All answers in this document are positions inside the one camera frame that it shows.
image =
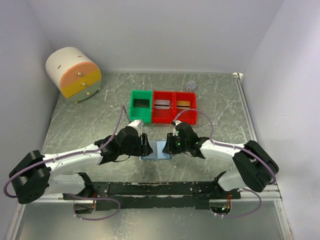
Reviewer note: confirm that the silver credit card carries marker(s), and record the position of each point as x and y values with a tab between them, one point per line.
162	104

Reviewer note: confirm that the blue card holder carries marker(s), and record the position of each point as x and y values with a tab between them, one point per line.
157	155

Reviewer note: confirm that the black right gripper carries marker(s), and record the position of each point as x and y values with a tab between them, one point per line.
169	147

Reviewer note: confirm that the round pastel drawer cabinet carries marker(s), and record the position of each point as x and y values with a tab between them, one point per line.
74	74

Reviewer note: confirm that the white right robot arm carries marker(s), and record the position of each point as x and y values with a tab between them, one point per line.
211	149

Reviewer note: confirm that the gold credit card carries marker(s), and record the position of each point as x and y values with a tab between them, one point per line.
183	104

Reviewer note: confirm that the black credit card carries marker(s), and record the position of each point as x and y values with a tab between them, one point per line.
141	103

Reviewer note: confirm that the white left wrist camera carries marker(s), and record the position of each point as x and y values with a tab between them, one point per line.
136	124

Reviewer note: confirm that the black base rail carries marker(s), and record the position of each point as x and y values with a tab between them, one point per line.
148	195

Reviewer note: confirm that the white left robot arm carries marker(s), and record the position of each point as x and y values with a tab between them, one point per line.
62	173

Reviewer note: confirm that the red plastic bin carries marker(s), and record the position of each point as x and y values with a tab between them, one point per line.
163	116
189	116

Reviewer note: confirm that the green plastic bin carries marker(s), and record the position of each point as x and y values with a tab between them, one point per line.
145	114

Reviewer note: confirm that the aluminium frame rail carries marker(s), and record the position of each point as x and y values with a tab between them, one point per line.
257	170

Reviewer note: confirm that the small clear plastic cup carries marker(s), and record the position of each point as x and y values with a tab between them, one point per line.
191	86

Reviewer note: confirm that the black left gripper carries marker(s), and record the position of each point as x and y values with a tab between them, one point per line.
143	149

